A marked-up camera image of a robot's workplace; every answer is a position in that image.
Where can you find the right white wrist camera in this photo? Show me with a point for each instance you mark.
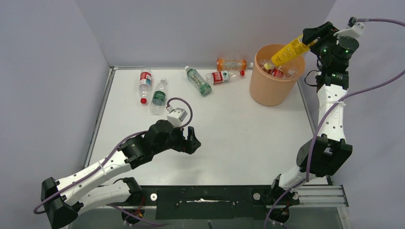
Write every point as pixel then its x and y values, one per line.
pixel 355 31

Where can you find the red green label bottle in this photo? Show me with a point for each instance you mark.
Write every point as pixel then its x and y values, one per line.
pixel 222 77

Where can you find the orange plastic bin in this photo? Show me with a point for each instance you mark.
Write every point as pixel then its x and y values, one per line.
pixel 268 90

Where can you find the dark green label bottle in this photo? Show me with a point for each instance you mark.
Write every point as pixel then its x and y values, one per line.
pixel 159 97

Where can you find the orange drink bottle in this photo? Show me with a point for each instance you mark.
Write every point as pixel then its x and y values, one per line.
pixel 233 64

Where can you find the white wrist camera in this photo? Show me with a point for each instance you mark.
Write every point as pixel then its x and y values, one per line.
pixel 355 31
pixel 176 116

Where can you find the red gold drink bottle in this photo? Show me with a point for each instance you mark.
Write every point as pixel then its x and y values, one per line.
pixel 277 72

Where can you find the aluminium frame rail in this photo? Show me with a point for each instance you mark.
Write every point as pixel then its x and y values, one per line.
pixel 326 196

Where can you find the red white label bottle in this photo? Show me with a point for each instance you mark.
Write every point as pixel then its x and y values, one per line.
pixel 145 81

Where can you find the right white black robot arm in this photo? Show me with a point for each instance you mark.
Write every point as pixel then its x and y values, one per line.
pixel 328 150

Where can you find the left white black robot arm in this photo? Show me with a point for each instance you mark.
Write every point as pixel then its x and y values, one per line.
pixel 129 154

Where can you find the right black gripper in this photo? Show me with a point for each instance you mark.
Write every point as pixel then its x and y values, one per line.
pixel 324 31

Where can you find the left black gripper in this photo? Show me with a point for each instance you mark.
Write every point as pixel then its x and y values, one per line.
pixel 186 146

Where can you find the yellow juice bottle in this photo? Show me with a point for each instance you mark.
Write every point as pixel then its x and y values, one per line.
pixel 289 52

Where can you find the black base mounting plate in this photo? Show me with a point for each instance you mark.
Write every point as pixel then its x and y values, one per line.
pixel 205 211

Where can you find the light blue tinted bottle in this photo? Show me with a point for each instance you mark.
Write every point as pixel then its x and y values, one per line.
pixel 291 73

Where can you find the green label clear bottle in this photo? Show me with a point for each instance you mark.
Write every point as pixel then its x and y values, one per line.
pixel 197 80

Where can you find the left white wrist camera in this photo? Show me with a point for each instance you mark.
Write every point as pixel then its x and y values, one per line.
pixel 176 116

